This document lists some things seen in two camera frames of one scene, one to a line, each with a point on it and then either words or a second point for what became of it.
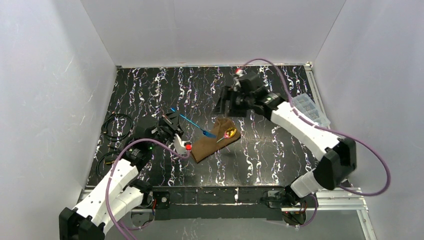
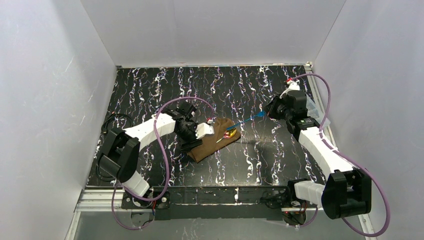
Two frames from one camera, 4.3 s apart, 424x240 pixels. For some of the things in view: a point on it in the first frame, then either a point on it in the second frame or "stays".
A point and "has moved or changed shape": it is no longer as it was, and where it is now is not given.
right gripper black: [230, 101] → [274, 108]
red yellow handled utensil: [228, 133] stays
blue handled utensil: [204, 132] has moved or changed shape
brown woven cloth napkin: [208, 145] stays
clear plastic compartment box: [305, 106] stays
